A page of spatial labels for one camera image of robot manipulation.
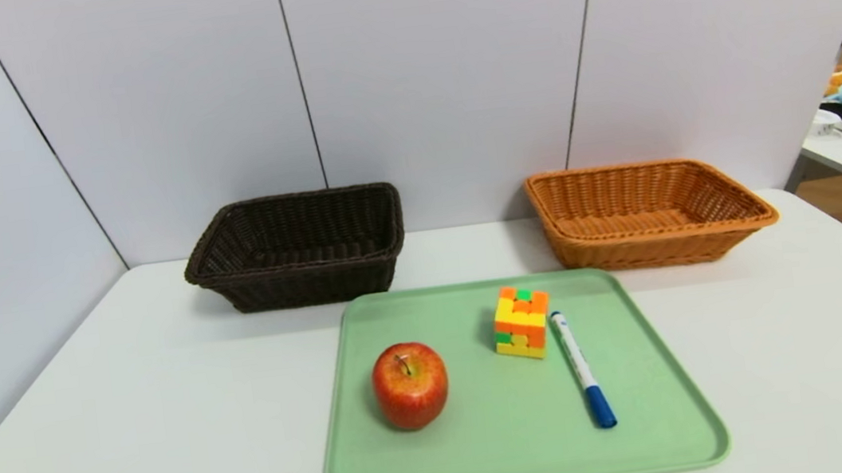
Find small white item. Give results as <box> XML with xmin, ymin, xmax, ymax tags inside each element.
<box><xmin>810</xmin><ymin>107</ymin><xmax>842</xmax><ymax>139</ymax></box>

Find red apple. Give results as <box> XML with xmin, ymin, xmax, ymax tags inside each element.
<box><xmin>368</xmin><ymin>337</ymin><xmax>454</xmax><ymax>436</ymax></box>

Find colourful puzzle cube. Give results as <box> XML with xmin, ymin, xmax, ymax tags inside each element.
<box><xmin>488</xmin><ymin>282</ymin><xmax>557</xmax><ymax>365</ymax></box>

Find orange wicker basket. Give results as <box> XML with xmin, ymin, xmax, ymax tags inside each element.
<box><xmin>524</xmin><ymin>144</ymin><xmax>785</xmax><ymax>283</ymax></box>

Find light green plastic tray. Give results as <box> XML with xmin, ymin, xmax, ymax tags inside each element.
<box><xmin>302</xmin><ymin>252</ymin><xmax>734</xmax><ymax>473</ymax></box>

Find white marker with blue cap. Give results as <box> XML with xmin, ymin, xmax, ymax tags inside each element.
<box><xmin>549</xmin><ymin>305</ymin><xmax>619</xmax><ymax>435</ymax></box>

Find dark brown wicker basket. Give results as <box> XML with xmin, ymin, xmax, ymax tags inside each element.
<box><xmin>175</xmin><ymin>180</ymin><xmax>413</xmax><ymax>321</ymax></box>

